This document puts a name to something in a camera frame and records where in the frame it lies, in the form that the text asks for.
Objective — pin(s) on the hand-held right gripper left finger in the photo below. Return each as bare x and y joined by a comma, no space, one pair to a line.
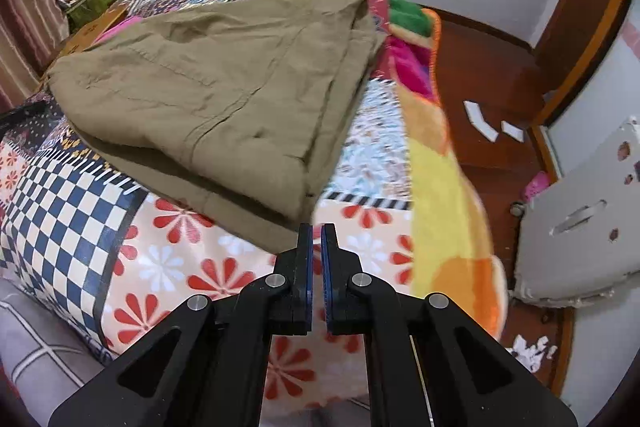
306,257

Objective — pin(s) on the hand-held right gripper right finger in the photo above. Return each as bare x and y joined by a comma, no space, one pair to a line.
327,257

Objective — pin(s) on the khaki pants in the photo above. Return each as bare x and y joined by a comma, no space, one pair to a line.
200,82

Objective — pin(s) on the bright fleece blanket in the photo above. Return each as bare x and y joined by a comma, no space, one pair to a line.
440,187

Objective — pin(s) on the large white paper piece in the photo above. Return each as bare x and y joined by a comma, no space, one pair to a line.
481,121

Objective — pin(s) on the pink slipper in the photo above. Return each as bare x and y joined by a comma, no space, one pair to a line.
536,187

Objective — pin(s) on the small white paper piece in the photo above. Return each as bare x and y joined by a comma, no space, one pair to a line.
512,131

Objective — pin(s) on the white paper scraps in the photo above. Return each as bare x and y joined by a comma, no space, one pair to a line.
530,352

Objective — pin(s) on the patchwork printed blanket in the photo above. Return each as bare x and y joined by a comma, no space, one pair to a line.
75,217

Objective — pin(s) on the grey checked sheet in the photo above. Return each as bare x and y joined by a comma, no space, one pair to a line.
40,337

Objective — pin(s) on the pink cloth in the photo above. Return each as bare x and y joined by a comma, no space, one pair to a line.
117,29

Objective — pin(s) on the small wooden folding table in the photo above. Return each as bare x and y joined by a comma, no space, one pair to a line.
92,29

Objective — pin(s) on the striped pink curtain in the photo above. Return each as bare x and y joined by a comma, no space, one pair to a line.
25,7

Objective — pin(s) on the brown wooden door frame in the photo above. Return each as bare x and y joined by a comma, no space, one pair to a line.
585,22

